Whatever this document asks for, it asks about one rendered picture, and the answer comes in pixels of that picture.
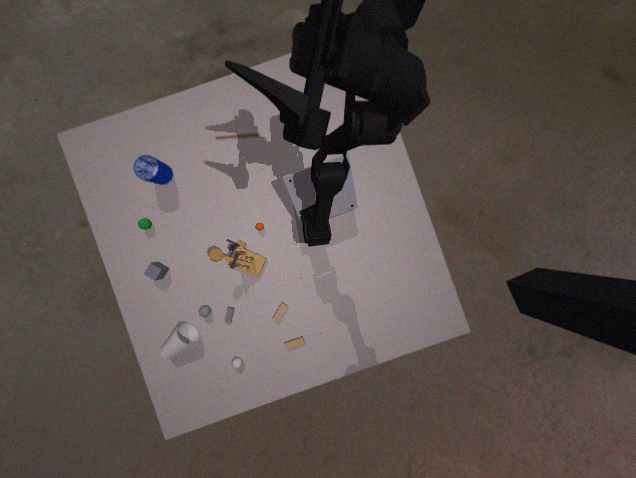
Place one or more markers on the blue mug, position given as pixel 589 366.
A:
pixel 150 169

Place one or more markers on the tan rectangular block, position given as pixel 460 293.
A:
pixel 294 342
pixel 280 312

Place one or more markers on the green ball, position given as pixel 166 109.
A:
pixel 144 224

